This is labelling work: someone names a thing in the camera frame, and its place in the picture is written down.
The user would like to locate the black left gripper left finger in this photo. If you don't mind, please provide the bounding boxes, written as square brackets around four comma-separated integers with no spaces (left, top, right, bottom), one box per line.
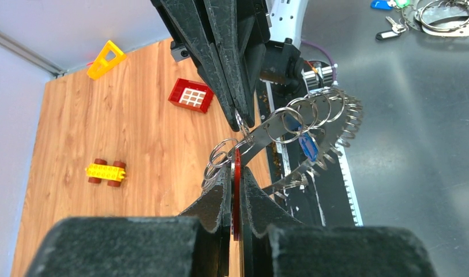
[26,170,231,276]

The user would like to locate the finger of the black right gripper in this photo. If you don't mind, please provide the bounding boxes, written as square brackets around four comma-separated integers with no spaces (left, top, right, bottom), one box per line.
[204,1,267,128]
[151,1,239,132]

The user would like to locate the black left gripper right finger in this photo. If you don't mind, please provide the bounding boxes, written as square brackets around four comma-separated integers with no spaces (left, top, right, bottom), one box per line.
[239,167,437,276]

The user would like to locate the red key tag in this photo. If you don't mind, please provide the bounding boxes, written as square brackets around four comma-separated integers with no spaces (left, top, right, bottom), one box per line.
[231,148,241,241]

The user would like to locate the blue key tag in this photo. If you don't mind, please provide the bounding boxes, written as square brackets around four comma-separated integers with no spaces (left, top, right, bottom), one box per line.
[298,133,319,162]

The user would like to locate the spare keyring pile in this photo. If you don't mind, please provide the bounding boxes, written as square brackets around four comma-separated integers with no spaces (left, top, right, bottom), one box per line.
[370,0,469,41]

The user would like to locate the red window brick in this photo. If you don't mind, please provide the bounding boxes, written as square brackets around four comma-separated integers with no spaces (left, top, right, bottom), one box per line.
[168,78,214,114]

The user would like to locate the yellow triangular brick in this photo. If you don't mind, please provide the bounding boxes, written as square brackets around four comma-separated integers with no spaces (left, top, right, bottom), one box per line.
[87,40,127,80]

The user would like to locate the yellow brown toy brick car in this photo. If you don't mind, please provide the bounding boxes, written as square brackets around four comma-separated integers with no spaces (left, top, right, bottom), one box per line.
[85,158,126,188]

